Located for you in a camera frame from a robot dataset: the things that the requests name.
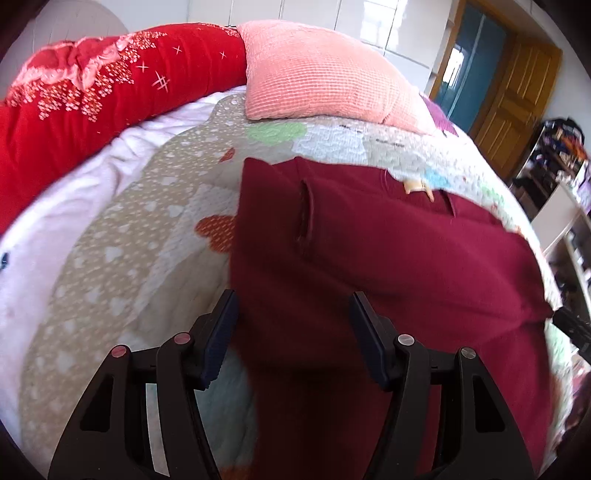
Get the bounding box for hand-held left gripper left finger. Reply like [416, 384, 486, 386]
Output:
[48, 289, 239, 480]

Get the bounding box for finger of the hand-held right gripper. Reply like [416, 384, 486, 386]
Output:
[552, 306, 591, 364]

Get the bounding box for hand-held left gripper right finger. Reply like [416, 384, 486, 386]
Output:
[348, 291, 536, 480]

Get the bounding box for dark red pants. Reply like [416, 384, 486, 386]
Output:
[229, 156, 554, 480]

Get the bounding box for white shelf unit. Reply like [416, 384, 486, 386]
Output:
[531, 159, 591, 324]

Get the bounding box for patchwork heart bedspread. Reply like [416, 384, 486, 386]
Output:
[20, 92, 575, 480]

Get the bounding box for cluttered dark rack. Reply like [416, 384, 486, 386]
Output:
[508, 117, 591, 222]

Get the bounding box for white fleece blanket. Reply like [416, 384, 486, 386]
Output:
[0, 100, 220, 446]

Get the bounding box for wooden door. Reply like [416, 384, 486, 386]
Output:
[468, 38, 563, 180]

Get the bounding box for red floral quilt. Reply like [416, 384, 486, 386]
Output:
[0, 21, 248, 234]

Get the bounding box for pink knitted pillow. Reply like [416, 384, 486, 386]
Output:
[237, 20, 435, 136]

